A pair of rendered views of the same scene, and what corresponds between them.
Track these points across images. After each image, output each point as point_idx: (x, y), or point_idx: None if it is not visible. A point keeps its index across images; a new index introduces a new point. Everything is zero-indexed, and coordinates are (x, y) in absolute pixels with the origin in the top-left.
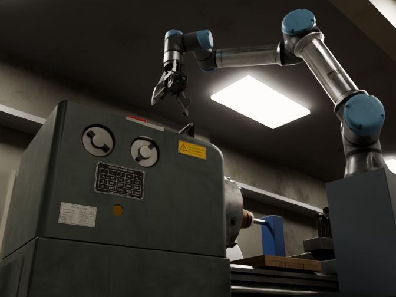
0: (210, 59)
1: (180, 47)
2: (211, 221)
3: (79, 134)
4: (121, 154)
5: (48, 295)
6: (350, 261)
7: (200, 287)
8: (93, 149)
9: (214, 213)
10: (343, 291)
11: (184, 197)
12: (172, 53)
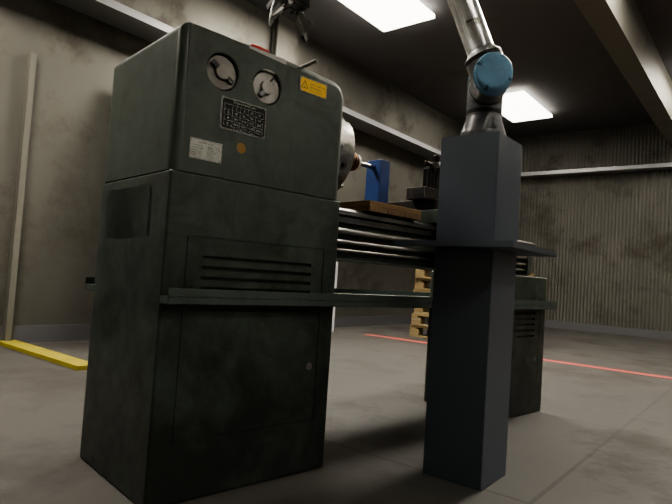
0: None
1: None
2: (326, 165)
3: (204, 64)
4: (245, 88)
5: (184, 223)
6: (451, 214)
7: (312, 226)
8: (218, 82)
9: (329, 157)
10: (439, 239)
11: (303, 139)
12: None
